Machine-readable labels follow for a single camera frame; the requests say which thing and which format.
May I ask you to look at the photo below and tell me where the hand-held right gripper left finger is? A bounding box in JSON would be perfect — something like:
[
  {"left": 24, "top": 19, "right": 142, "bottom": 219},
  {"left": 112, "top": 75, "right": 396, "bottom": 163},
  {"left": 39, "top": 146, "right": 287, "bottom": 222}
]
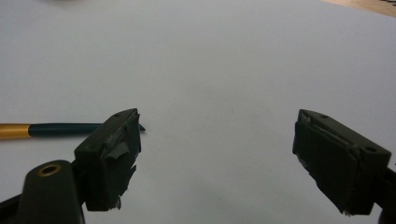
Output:
[{"left": 74, "top": 107, "right": 143, "bottom": 212}]

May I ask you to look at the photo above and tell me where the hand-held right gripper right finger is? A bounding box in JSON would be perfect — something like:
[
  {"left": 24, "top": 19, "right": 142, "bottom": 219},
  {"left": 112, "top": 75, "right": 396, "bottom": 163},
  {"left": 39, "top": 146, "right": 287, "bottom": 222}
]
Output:
[{"left": 291, "top": 108, "right": 392, "bottom": 217}]

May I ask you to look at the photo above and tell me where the gold and teal brush pen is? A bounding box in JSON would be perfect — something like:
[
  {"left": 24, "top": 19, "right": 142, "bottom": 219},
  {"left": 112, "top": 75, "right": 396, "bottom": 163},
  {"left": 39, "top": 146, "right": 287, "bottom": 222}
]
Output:
[{"left": 0, "top": 122, "right": 147, "bottom": 140}]

